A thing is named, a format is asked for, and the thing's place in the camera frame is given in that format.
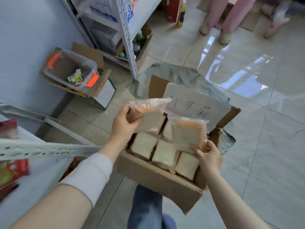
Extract orange packet with dark pieces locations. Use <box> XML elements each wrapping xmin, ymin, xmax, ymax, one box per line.
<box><xmin>59</xmin><ymin>156</ymin><xmax>83</xmax><ymax>183</ymax></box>

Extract green yellow sachets bundle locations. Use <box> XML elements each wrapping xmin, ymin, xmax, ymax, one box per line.
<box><xmin>67</xmin><ymin>69</ymin><xmax>84</xmax><ymax>86</ymax></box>

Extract grey green woven sack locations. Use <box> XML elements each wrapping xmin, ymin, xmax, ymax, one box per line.
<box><xmin>127</xmin><ymin>62</ymin><xmax>236</xmax><ymax>155</ymax></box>

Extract person's right hand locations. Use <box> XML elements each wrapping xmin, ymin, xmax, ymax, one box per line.
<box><xmin>189</xmin><ymin>140</ymin><xmax>224</xmax><ymax>176</ymax></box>

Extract person's right forearm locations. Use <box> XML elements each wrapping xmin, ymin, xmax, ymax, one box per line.
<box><xmin>205</xmin><ymin>170</ymin><xmax>271</xmax><ymax>229</ymax></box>

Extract grey box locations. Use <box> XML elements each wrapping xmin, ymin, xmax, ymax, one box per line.
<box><xmin>82</xmin><ymin>16</ymin><xmax>122</xmax><ymax>55</ymax></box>

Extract person's left hand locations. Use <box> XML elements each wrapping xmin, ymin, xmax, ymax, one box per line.
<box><xmin>111</xmin><ymin>104</ymin><xmax>143</xmax><ymax>148</ymax></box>

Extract white arm sleeve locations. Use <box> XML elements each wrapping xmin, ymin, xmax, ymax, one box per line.
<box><xmin>57</xmin><ymin>152</ymin><xmax>114</xmax><ymax>208</ymax></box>

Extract yellow drink bottle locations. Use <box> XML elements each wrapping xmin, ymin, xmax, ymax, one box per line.
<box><xmin>176</xmin><ymin>0</ymin><xmax>187</xmax><ymax>28</ymax></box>

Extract blue white packet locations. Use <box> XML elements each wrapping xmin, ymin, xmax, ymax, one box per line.
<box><xmin>125</xmin><ymin>0</ymin><xmax>134</xmax><ymax>24</ymax></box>

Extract pile of bread packets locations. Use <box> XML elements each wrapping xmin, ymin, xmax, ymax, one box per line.
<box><xmin>128</xmin><ymin>118</ymin><xmax>200</xmax><ymax>181</ymax></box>

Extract green plastic bottle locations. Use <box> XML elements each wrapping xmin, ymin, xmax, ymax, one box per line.
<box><xmin>136</xmin><ymin>31</ymin><xmax>146</xmax><ymax>47</ymax></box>

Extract stack of white cartons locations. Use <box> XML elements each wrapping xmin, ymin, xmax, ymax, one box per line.
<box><xmin>89</xmin><ymin>0</ymin><xmax>119</xmax><ymax>23</ymax></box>

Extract clear bread packet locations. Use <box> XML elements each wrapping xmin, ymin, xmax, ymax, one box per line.
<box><xmin>170</xmin><ymin>116</ymin><xmax>210</xmax><ymax>153</ymax></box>
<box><xmin>128</xmin><ymin>97</ymin><xmax>173</xmax><ymax>134</ymax></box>

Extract brown cardboard box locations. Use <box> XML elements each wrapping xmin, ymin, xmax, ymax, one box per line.
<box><xmin>115</xmin><ymin>75</ymin><xmax>241</xmax><ymax>215</ymax></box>

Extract white handwritten paper sheet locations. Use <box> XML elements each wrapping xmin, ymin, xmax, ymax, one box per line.
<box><xmin>163</xmin><ymin>82</ymin><xmax>232</xmax><ymax>127</ymax></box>

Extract green clipboard with paper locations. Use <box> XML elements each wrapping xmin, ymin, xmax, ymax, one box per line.
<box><xmin>91</xmin><ymin>78</ymin><xmax>117</xmax><ymax>111</ymax></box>

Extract white metal shelf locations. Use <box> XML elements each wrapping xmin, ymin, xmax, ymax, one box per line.
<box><xmin>0</xmin><ymin>103</ymin><xmax>102</xmax><ymax>229</ymax></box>

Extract cluster of red snack packets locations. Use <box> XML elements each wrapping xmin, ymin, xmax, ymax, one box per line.
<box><xmin>0</xmin><ymin>118</ymin><xmax>30</xmax><ymax>201</ymax></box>

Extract white perforated metal rack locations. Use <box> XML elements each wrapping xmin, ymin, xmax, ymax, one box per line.
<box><xmin>59</xmin><ymin>0</ymin><xmax>165</xmax><ymax>79</ymax></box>

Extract brown bottle carton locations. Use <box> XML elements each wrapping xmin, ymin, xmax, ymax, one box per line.
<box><xmin>115</xmin><ymin>25</ymin><xmax>153</xmax><ymax>71</ymax></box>

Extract person's blue jeans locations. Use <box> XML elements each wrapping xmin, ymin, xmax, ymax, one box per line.
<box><xmin>127</xmin><ymin>184</ymin><xmax>178</xmax><ymax>229</ymax></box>

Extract person's left forearm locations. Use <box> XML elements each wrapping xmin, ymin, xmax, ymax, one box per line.
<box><xmin>8</xmin><ymin>140</ymin><xmax>127</xmax><ymax>229</ymax></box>

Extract clear bin with orange latches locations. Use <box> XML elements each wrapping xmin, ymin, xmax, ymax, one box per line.
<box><xmin>44</xmin><ymin>49</ymin><xmax>100</xmax><ymax>97</ymax></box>

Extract red box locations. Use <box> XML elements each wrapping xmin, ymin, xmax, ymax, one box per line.
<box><xmin>166</xmin><ymin>0</ymin><xmax>181</xmax><ymax>23</ymax></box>

